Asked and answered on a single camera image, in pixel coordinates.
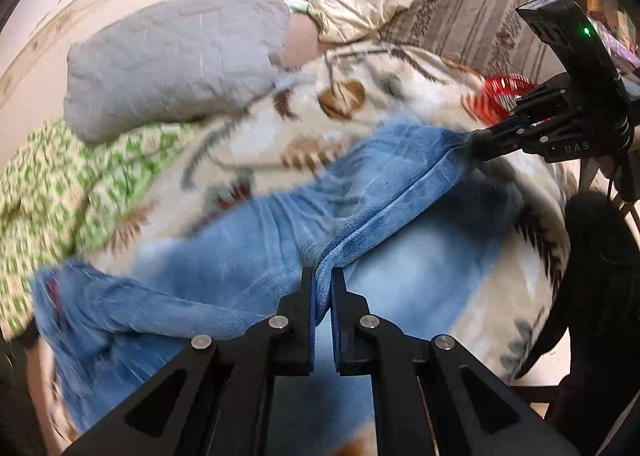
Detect grey pillow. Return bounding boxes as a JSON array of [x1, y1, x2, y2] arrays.
[[64, 0, 291, 144]]

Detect thin black cable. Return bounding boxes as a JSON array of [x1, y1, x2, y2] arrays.
[[604, 155, 637, 217]]

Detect red glass bowl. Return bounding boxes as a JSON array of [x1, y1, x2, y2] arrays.
[[471, 74, 536, 127]]

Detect green white patterned blanket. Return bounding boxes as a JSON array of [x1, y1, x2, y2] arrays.
[[1, 119, 198, 339]]

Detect beige leaf print bedspread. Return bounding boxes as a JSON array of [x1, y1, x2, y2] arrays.
[[74, 38, 574, 456]]

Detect light blue denim jeans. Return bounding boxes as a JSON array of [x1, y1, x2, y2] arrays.
[[34, 118, 523, 432]]

